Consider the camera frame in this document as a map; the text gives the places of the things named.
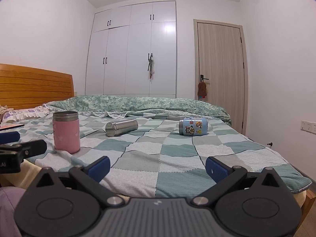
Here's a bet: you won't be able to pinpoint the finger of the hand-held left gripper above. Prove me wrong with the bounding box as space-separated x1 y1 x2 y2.
0 139 47 159
0 132 21 144

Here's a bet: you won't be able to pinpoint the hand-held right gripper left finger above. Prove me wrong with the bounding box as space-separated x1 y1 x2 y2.
27 156 125 207

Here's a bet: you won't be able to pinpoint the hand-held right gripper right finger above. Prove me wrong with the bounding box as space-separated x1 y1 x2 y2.
192 156 288 207

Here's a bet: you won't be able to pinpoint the pink cup with steel lid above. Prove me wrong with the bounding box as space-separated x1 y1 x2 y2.
52 111 81 154

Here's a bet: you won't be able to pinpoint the stainless steel cup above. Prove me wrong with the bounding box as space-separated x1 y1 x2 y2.
105 119 139 137

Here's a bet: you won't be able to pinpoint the blue cartoon sticker cup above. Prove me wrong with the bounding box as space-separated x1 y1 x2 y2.
179 118 208 136

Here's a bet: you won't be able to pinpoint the red flat book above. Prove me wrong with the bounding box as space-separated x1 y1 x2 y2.
0 123 25 131

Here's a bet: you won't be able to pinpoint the white purple print pillow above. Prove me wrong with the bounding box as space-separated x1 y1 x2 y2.
1 105 53 124

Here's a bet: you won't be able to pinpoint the purple clothing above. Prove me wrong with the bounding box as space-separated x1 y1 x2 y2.
0 186 27 237

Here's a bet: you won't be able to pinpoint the checkered green bed blanket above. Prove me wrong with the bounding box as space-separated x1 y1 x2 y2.
0 114 313 201

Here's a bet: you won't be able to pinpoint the wooden headboard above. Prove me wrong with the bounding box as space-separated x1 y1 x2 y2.
0 64 75 110

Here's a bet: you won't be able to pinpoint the green floral quilt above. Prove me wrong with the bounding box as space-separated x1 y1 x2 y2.
43 94 232 129

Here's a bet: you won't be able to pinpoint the beige wooden door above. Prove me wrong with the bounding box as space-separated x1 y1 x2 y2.
193 18 249 135

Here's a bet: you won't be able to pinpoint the white wardrobe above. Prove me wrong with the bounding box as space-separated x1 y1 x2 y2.
85 1 177 99

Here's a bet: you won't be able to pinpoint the brown bag on handle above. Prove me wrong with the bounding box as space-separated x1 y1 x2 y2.
197 78 207 101

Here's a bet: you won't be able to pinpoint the wooden bed frame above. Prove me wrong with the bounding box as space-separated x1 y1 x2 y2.
300 180 316 228

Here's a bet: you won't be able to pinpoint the white wall socket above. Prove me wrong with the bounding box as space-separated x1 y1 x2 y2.
300 120 316 133

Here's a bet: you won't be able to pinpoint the hanging keys and straps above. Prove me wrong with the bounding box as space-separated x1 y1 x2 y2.
147 53 156 80

